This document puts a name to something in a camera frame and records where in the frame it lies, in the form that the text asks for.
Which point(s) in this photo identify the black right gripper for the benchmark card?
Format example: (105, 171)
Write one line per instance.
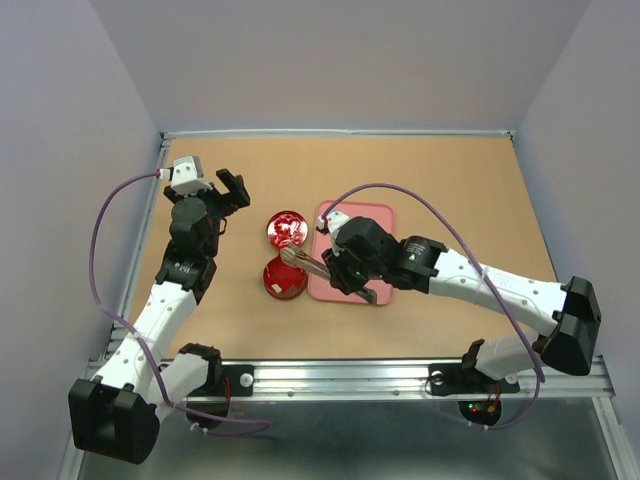
(334, 259)

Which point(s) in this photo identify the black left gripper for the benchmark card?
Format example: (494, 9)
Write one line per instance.
(229, 202)

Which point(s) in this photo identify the metal serving tongs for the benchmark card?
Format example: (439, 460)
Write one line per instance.
(294, 256)

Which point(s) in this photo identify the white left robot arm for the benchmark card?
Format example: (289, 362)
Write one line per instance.
(118, 412)

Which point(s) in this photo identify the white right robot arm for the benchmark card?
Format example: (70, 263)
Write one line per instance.
(555, 324)

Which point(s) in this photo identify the pink plastic tray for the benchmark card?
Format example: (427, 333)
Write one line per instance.
(320, 289)

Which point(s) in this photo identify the red embossed tin lid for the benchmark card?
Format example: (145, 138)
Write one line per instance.
(286, 227)

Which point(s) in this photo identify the red round tin box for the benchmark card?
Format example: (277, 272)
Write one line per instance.
(283, 282)

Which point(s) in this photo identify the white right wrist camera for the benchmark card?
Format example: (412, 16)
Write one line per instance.
(331, 223)

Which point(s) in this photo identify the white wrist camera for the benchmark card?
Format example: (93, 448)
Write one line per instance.
(331, 223)
(187, 176)

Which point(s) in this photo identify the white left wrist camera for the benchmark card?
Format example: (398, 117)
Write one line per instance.
(187, 176)

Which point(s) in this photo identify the aluminium mounting rail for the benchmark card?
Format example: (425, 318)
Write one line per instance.
(405, 379)

